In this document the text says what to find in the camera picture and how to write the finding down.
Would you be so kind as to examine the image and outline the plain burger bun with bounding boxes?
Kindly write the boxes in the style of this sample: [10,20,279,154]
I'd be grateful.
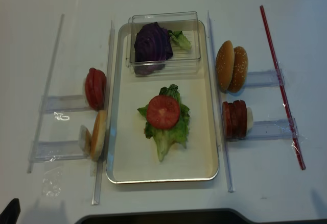
[215,40,235,92]

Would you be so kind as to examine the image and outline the clear far left strip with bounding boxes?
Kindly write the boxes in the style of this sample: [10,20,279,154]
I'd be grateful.
[27,14,65,173]

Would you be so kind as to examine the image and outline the clear long rail left of tray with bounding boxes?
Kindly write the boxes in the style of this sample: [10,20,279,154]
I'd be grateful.
[91,20,115,206]

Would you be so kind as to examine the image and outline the large green lettuce leaf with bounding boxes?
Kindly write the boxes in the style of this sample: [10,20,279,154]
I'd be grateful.
[137,84,190,162]

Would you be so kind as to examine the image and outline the white pusher block right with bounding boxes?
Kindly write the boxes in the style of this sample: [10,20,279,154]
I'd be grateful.
[247,107,254,134]

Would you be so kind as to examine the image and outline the red plastic strip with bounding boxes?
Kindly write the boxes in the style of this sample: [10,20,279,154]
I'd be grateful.
[260,5,306,170]

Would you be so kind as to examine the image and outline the meat patty slice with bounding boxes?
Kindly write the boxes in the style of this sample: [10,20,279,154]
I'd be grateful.
[222,102,232,139]
[228,103,239,138]
[233,100,247,138]

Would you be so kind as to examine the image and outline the clear plastic container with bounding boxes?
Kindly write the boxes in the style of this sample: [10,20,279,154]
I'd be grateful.
[126,11,201,76]

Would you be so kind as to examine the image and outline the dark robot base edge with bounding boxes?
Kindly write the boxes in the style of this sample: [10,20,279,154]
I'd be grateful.
[76,208,327,224]

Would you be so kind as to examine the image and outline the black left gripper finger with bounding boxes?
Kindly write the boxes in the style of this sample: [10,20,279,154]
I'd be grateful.
[0,198,20,224]

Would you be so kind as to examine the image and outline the clear long rail right of tray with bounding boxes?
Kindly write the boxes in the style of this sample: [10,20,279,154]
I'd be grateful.
[206,10,235,193]

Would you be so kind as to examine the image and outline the small lettuce piece in container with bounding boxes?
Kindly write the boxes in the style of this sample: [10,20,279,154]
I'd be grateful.
[168,30,192,51]

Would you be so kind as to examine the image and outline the purple cabbage wedge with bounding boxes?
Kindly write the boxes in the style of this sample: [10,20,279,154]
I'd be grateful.
[134,22,173,76]

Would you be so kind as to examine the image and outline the sesame burger bun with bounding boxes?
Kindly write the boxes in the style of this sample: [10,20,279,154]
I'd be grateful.
[228,46,248,93]

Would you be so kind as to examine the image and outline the clear long rail of tray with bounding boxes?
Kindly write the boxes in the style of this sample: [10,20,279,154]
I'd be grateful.
[206,10,235,193]
[91,20,115,206]

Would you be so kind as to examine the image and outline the clear upper left track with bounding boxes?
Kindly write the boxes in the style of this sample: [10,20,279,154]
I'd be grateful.
[39,95,91,114]

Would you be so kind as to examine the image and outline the bun half on left rail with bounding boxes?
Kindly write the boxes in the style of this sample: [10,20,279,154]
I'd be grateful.
[90,110,107,161]

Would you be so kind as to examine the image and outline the clear lower right track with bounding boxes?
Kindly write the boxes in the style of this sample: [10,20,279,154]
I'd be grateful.
[246,119,299,140]

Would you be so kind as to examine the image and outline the tomato slice on lettuce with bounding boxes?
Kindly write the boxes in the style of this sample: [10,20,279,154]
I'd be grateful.
[146,95,180,130]

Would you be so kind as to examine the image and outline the metal baking tray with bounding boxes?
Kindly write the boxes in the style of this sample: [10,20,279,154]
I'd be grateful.
[106,22,221,184]

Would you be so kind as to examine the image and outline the clear upper right track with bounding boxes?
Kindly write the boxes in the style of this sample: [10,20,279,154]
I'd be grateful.
[243,69,285,88]

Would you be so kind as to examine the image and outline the clear lower left track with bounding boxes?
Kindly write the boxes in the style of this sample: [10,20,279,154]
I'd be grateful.
[29,140,88,162]

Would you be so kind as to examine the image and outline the clear track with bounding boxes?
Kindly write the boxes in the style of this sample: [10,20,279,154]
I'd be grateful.
[246,119,299,140]
[29,140,88,162]
[39,95,91,114]
[243,69,285,88]

